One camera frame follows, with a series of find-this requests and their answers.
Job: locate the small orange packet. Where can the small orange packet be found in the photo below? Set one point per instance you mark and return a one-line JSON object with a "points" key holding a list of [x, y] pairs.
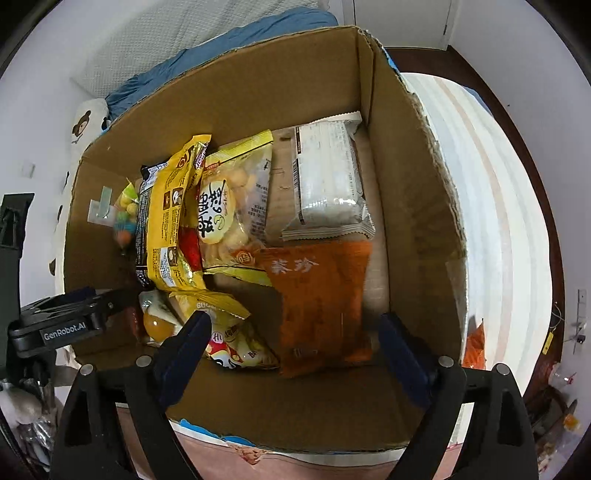
{"points": [[475, 346]]}

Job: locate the colorful candy ball bag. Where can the colorful candy ball bag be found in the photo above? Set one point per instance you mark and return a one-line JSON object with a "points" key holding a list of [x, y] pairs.
{"points": [[124, 212]]}

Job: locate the blue blanket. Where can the blue blanket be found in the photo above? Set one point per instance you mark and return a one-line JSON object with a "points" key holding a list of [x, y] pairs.
{"points": [[152, 78]]}

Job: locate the clear plastic bag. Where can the clear plastic bag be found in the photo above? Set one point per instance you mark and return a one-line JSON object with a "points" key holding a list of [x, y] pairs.
{"points": [[27, 415]]}

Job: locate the white clear snack packet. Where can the white clear snack packet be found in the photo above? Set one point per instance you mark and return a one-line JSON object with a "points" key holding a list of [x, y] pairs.
{"points": [[323, 184]]}

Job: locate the white wall socket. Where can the white wall socket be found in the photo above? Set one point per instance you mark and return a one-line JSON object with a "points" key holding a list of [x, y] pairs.
{"points": [[581, 302], [27, 169]]}

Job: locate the yellow panda snack packet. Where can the yellow panda snack packet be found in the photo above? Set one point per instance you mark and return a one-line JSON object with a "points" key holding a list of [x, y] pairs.
{"points": [[231, 337]]}

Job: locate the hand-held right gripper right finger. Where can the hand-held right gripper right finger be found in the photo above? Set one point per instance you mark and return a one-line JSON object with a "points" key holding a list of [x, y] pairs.
{"points": [[401, 357]]}

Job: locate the small metal fixture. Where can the small metal fixture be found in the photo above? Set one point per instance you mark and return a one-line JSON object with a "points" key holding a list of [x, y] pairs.
{"points": [[578, 333]]}

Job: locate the small round face packet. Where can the small round face packet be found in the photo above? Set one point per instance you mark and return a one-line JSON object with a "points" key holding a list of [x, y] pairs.
{"points": [[159, 325]]}

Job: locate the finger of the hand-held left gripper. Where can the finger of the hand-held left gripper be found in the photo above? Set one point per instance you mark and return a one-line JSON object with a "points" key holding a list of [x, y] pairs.
{"points": [[120, 304]]}

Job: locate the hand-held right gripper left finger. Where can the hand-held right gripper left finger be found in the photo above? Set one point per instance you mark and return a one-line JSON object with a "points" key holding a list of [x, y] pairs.
{"points": [[189, 355]]}

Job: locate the bear print long pillow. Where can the bear print long pillow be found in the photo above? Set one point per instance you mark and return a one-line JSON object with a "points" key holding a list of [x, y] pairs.
{"points": [[87, 124]]}

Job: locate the black snack packet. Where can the black snack packet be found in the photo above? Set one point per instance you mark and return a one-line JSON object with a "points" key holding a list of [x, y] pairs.
{"points": [[143, 230]]}

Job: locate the orange snack packet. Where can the orange snack packet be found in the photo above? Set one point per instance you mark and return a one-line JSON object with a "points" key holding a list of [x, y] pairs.
{"points": [[318, 304]]}

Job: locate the cardboard box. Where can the cardboard box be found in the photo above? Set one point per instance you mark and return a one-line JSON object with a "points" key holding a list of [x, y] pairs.
{"points": [[323, 83]]}

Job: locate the white pillow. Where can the white pillow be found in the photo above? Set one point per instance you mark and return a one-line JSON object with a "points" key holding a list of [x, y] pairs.
{"points": [[184, 32]]}

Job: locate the pile of floor clutter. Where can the pile of floor clutter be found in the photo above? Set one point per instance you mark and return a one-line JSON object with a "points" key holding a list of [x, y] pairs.
{"points": [[554, 406]]}

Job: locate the white door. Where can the white door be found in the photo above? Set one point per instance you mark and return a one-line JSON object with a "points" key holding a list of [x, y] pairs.
{"points": [[397, 21]]}

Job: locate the yellow puff ball bag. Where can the yellow puff ball bag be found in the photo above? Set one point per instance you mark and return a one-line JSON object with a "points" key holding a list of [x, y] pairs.
{"points": [[235, 207]]}

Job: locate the yellow tag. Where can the yellow tag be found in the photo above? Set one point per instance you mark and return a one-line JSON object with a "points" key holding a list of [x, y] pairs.
{"points": [[548, 342]]}

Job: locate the cat printed blanket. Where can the cat printed blanket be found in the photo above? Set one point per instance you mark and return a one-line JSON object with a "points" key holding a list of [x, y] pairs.
{"points": [[498, 221]]}

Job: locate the dark green object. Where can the dark green object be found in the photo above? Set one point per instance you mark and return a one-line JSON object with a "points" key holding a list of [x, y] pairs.
{"points": [[14, 240]]}

